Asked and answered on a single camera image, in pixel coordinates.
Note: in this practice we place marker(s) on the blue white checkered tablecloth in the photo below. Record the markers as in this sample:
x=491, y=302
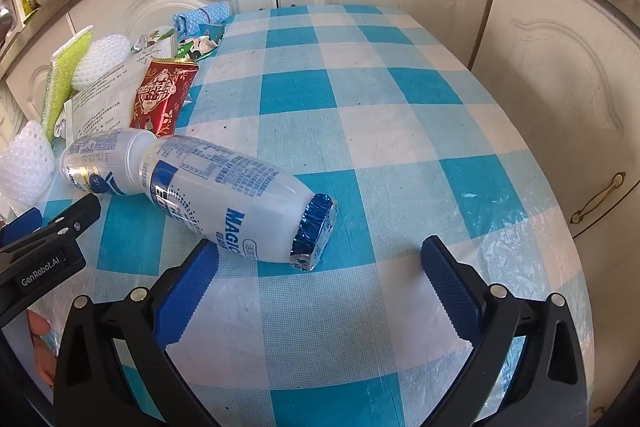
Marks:
x=400, y=157

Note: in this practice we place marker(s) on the white plastic bottle foil cap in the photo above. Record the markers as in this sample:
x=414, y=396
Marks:
x=225, y=187

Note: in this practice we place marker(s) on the blue rolled cloth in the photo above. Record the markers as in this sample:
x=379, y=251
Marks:
x=200, y=19

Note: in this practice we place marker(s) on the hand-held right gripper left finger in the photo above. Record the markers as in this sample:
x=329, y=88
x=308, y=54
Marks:
x=187, y=297

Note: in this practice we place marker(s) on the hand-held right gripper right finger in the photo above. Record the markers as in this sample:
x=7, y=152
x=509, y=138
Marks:
x=452, y=292

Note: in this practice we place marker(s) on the person's left hand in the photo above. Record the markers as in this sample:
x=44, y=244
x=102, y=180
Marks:
x=42, y=352

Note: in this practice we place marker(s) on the red snack wrapper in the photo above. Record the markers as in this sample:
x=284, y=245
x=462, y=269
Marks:
x=160, y=97

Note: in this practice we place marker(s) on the white printed plastic packet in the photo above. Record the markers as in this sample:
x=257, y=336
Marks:
x=105, y=102

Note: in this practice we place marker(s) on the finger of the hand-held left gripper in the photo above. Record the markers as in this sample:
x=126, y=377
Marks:
x=20, y=226
x=75, y=217

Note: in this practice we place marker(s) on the white foam fruit net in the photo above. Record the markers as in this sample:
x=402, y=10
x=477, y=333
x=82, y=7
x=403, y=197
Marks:
x=25, y=162
x=100, y=57

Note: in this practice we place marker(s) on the blue cow print wrapper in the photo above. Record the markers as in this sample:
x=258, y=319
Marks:
x=200, y=44

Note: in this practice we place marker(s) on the green scouring sponge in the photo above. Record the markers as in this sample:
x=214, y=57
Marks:
x=60, y=77

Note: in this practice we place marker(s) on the small green white wrapper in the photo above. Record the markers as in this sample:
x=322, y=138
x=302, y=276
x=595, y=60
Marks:
x=150, y=39

